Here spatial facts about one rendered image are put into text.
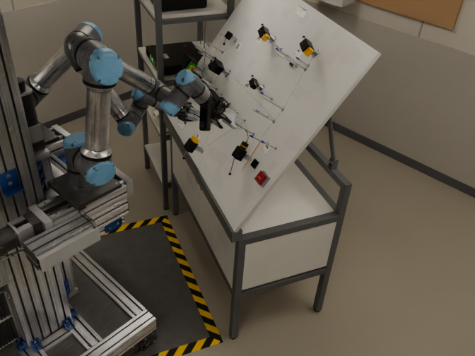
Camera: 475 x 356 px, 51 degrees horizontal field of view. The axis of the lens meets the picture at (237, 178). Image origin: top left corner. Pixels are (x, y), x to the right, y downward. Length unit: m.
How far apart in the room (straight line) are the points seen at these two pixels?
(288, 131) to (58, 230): 1.08
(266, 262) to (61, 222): 1.06
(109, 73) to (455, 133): 3.15
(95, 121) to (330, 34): 1.16
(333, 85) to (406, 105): 2.24
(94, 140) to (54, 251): 0.46
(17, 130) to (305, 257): 1.57
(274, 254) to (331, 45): 1.07
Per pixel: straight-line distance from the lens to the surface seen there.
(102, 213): 2.28
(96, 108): 1.86
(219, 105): 2.17
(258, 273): 2.68
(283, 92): 2.46
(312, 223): 2.59
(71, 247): 2.10
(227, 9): 3.22
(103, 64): 1.77
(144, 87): 2.10
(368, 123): 4.70
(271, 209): 2.62
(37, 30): 4.52
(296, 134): 2.28
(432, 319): 3.43
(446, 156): 4.47
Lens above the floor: 2.50
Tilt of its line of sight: 37 degrees down
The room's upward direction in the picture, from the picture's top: 4 degrees clockwise
